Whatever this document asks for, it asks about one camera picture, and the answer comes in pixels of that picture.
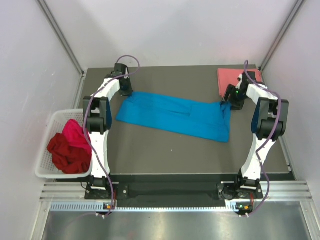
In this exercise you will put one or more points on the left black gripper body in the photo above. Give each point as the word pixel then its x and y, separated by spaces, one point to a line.
pixel 126 90

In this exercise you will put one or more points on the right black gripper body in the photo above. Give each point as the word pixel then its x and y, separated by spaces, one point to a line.
pixel 235 98

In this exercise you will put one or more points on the blue t shirt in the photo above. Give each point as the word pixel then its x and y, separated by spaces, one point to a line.
pixel 209 121

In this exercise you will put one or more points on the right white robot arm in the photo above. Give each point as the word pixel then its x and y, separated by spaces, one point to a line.
pixel 269 122

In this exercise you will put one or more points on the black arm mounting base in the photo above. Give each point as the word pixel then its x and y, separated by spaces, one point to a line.
pixel 166 186

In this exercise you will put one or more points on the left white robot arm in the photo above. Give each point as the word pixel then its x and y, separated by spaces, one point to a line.
pixel 97 122

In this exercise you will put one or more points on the folded pink t shirt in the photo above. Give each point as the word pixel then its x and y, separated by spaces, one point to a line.
pixel 227 76

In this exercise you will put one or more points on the magenta t shirt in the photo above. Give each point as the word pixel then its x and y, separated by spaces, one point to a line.
pixel 75 136

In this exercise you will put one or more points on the dark red t shirt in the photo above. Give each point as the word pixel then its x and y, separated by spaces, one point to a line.
pixel 69 158

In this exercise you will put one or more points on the white plastic laundry basket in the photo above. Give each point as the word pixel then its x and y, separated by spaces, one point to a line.
pixel 44 165

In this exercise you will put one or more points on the white slotted cable duct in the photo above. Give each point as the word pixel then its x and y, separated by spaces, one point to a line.
pixel 103 207

